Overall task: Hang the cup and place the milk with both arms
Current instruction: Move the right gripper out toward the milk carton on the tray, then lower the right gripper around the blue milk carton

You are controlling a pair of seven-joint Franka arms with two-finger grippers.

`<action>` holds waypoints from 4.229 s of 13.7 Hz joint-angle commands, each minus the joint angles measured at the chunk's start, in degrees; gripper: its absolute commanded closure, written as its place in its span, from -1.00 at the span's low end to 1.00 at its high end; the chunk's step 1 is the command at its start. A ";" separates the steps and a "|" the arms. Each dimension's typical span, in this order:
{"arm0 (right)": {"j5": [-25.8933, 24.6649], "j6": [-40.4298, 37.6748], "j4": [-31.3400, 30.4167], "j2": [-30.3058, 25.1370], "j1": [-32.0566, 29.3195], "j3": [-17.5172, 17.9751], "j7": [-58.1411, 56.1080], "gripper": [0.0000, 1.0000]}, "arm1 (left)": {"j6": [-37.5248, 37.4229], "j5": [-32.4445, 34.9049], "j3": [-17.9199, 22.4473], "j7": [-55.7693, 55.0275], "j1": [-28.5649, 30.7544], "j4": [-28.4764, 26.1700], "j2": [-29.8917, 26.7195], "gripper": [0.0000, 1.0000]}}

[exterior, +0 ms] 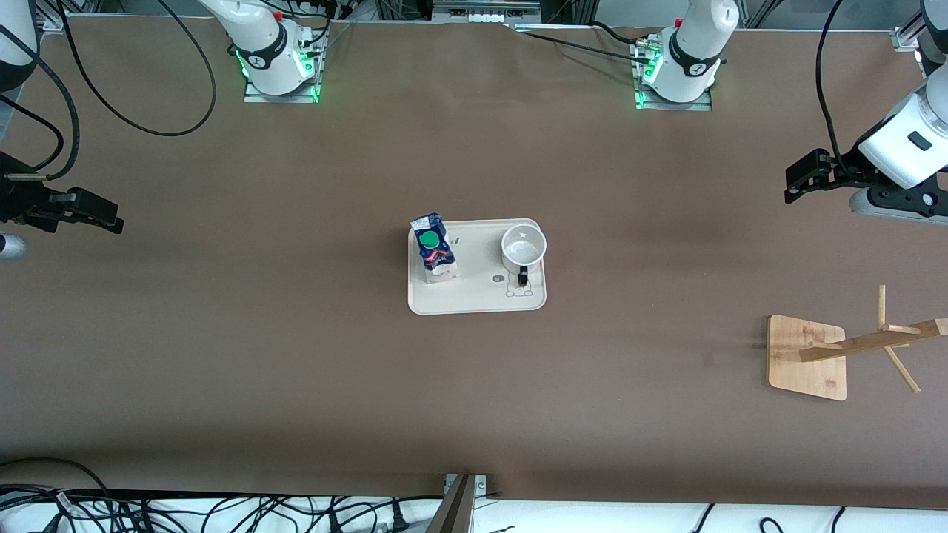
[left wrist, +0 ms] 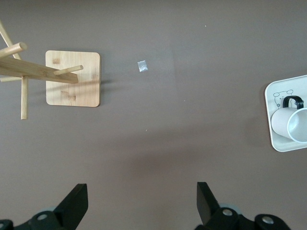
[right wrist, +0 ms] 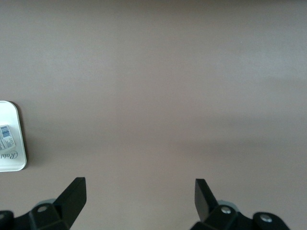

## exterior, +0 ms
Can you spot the aluminium table corner bracket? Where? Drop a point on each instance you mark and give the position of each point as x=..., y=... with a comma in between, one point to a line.
x=52, y=22
x=907, y=38

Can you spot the cream plastic serving tray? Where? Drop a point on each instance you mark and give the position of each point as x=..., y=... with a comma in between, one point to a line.
x=481, y=297

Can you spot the wooden cup rack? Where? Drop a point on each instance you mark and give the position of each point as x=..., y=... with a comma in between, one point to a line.
x=807, y=357

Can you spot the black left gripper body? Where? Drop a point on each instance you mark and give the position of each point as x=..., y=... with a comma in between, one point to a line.
x=846, y=175

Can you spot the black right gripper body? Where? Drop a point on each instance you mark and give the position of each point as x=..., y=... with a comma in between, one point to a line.
x=16, y=204

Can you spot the grey power strip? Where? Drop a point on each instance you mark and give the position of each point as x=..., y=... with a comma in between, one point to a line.
x=485, y=9

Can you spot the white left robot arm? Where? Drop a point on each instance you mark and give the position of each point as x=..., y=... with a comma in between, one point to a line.
x=692, y=44

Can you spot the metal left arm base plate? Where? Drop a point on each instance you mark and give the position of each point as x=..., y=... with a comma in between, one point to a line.
x=703, y=105

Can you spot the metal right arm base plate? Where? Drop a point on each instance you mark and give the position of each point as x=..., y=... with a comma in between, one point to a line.
x=255, y=95

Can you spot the aluminium profile beam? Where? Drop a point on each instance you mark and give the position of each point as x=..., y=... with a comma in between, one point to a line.
x=455, y=511

